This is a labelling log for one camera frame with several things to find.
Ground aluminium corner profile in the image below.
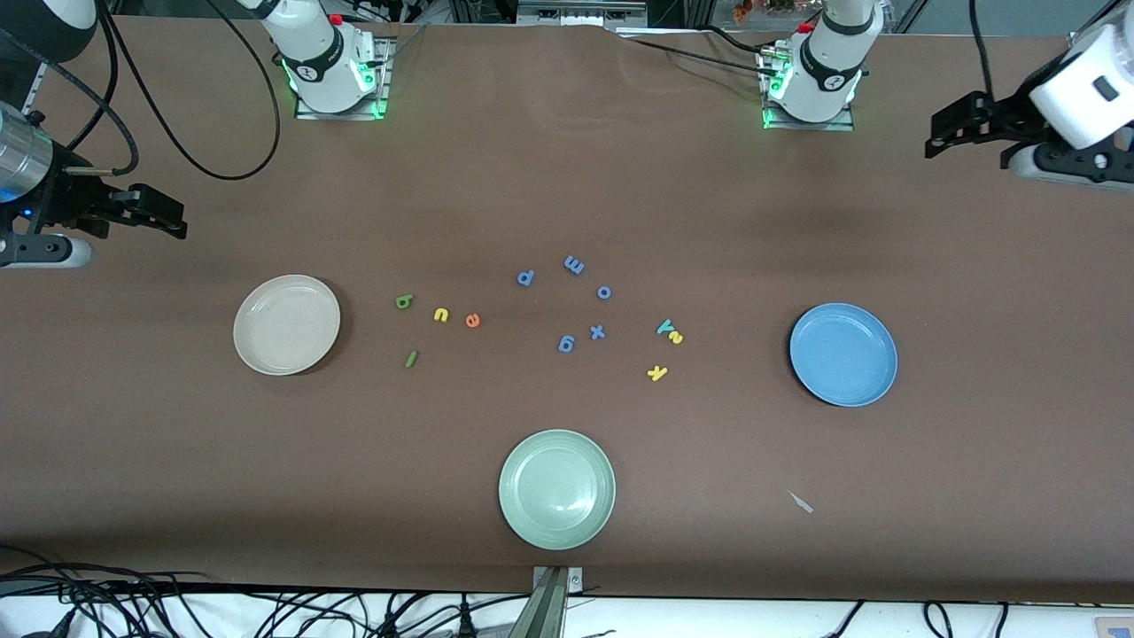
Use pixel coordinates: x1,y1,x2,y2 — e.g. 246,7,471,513
1068,0,1119,47

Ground beige brown plate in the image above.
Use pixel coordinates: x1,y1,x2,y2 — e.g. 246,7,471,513
233,275,342,377

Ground blue plate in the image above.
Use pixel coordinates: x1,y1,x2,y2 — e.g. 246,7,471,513
789,303,899,408

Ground brown table cover mat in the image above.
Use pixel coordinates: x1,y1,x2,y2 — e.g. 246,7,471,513
0,16,1134,605

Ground pale green plate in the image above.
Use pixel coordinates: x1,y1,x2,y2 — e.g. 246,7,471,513
498,429,617,551

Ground aluminium profile beam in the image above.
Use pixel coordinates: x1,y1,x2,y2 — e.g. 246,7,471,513
507,567,570,638

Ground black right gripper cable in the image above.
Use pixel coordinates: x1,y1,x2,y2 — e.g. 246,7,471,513
0,4,141,176

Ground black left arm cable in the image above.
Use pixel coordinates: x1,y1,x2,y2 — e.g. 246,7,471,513
968,0,999,100

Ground long looping black cable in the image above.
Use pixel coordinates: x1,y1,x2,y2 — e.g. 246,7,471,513
96,0,283,181

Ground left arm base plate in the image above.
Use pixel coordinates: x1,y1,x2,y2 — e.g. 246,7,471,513
757,44,856,132

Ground aluminium table edge rail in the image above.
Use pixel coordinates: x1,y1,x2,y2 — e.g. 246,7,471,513
19,60,52,118

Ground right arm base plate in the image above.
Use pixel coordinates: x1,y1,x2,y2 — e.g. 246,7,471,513
295,35,392,121

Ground thin black table cable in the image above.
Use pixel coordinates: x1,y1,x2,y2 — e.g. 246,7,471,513
617,34,770,67

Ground tangled black floor cables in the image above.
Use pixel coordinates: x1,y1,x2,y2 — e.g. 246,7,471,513
0,548,532,638

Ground silver aluminium frame bar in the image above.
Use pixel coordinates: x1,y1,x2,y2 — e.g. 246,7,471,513
517,0,649,27

